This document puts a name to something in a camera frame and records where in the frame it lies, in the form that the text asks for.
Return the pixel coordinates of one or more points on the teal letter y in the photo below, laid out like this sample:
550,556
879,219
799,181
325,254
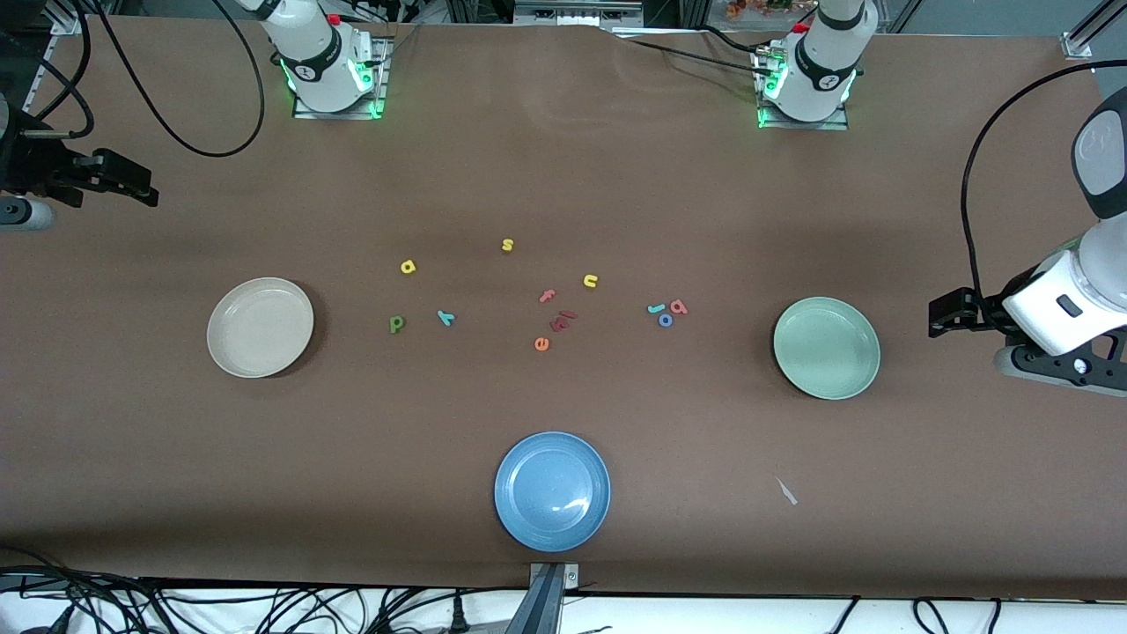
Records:
446,318

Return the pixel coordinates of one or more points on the green plate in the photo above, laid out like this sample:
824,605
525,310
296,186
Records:
826,348

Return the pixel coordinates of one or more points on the white paper scrap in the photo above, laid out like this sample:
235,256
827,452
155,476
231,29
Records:
786,491

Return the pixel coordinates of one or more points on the metal front camera mount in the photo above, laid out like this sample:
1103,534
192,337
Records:
546,608

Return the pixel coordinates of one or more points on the aluminium frame profile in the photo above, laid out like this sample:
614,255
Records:
63,18
1079,42

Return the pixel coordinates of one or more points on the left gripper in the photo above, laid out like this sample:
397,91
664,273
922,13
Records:
988,314

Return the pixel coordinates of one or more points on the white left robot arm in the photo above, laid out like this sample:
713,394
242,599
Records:
823,79

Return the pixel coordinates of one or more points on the beige plate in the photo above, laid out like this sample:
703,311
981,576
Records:
260,328

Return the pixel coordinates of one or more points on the blue plate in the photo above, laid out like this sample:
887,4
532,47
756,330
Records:
552,491

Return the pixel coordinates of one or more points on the grey power strip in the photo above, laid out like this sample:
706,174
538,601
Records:
572,13

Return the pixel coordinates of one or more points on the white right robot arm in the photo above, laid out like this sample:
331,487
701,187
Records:
317,62

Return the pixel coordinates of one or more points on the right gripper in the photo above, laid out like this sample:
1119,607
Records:
35,165

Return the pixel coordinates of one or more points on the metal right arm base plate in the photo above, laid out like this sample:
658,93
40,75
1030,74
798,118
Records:
339,115

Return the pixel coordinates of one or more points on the orange decoration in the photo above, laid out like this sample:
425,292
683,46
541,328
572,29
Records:
757,7

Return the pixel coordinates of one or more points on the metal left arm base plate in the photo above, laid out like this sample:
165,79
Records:
806,126

